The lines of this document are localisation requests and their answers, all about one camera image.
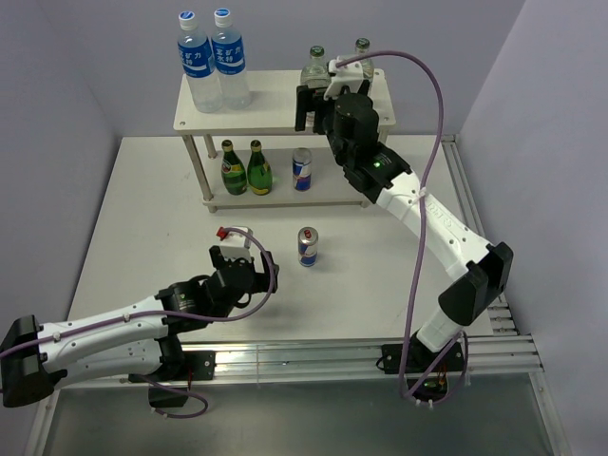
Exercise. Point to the blue-label water bottle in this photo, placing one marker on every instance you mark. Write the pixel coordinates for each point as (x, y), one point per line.
(229, 55)
(198, 64)

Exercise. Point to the white two-tier shelf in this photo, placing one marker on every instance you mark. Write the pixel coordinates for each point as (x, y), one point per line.
(270, 118)

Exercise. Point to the black box under rail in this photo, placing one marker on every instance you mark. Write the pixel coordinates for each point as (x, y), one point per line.
(166, 398)

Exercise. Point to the aluminium front rail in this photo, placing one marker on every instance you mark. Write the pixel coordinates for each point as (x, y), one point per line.
(363, 359)

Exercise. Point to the blue silver can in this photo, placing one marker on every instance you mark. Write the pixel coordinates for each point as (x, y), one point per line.
(302, 168)

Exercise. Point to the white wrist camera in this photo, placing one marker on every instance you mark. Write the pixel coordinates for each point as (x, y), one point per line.
(234, 245)
(346, 76)

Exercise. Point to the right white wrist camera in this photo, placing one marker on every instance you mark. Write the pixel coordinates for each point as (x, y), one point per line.
(346, 76)

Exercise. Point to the right blue-label water bottle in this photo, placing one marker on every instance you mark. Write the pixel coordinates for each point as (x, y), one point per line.
(229, 55)

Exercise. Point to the clear glass bottle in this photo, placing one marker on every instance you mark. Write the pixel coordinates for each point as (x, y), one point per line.
(315, 74)
(362, 47)

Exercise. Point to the red silver can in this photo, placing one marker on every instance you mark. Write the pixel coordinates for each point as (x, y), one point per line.
(307, 246)

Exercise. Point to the green glass bottle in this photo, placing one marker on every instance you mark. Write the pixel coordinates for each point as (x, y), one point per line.
(259, 172)
(232, 170)

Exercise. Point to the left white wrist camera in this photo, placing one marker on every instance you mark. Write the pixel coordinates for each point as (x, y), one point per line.
(234, 245)

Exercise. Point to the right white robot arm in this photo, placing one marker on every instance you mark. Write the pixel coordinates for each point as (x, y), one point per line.
(479, 270)

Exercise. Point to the aluminium right rail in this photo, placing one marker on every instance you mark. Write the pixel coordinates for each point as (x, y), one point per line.
(500, 316)

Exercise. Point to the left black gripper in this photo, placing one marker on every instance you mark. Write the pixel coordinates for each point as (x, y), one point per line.
(261, 280)

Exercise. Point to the aluminium rail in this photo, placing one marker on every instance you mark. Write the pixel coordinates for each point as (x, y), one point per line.
(363, 359)
(500, 316)

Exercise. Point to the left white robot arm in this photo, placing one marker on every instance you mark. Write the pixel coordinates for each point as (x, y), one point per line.
(140, 340)

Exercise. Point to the left blue-label water bottle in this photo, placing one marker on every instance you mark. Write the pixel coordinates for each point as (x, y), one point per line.
(198, 64)

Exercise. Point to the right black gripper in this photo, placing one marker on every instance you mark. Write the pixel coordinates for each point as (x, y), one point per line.
(310, 100)

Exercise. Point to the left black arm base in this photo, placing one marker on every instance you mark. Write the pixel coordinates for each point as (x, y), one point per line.
(195, 366)

